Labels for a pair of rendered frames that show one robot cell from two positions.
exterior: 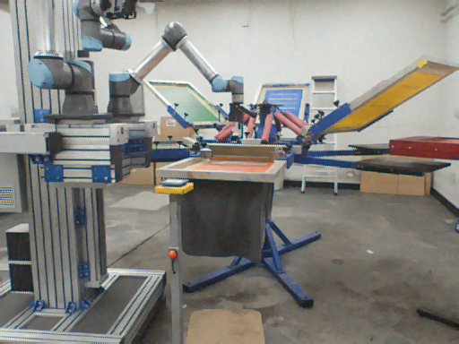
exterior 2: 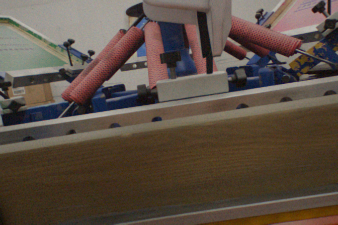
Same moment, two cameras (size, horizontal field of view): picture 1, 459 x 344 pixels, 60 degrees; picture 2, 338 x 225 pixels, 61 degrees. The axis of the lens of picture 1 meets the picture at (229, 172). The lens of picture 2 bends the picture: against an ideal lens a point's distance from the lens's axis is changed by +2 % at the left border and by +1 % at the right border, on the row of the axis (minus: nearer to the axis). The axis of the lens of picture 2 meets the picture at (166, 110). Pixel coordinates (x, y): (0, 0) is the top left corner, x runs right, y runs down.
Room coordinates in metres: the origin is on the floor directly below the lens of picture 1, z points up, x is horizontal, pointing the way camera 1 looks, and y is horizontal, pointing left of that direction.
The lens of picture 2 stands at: (2.22, 0.03, 1.11)
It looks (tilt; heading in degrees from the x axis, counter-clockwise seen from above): 9 degrees down; 346
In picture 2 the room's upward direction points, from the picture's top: 9 degrees counter-clockwise
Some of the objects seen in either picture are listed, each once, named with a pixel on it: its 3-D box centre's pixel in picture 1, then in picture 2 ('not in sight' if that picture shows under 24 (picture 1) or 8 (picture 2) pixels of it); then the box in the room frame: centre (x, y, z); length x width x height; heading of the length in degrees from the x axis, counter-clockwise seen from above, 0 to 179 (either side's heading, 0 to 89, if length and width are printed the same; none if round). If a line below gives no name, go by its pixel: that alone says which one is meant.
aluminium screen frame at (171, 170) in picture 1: (232, 164); not in sight; (2.23, -0.02, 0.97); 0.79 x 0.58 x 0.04; 165
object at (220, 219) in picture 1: (218, 218); not in sight; (1.95, 0.06, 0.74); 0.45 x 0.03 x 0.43; 75
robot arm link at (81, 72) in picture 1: (76, 76); not in sight; (1.83, 0.69, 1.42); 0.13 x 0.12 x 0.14; 148
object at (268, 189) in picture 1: (266, 209); not in sight; (2.12, -0.20, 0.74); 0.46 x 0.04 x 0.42; 165
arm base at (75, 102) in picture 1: (79, 102); not in sight; (1.84, 0.68, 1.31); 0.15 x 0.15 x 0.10
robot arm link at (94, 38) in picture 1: (95, 37); not in sight; (1.60, 0.52, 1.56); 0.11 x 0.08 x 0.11; 148
